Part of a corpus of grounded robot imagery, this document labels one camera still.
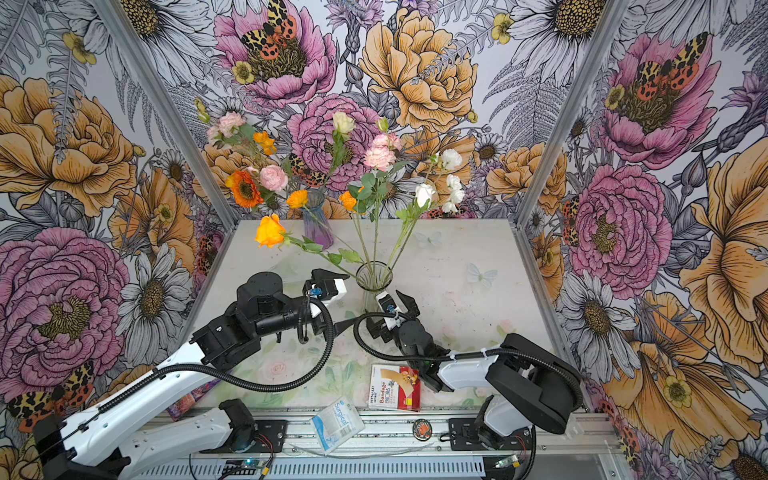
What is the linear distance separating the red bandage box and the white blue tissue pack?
0.06m

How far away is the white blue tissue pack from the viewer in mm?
747

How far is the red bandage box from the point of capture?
775 millimetres
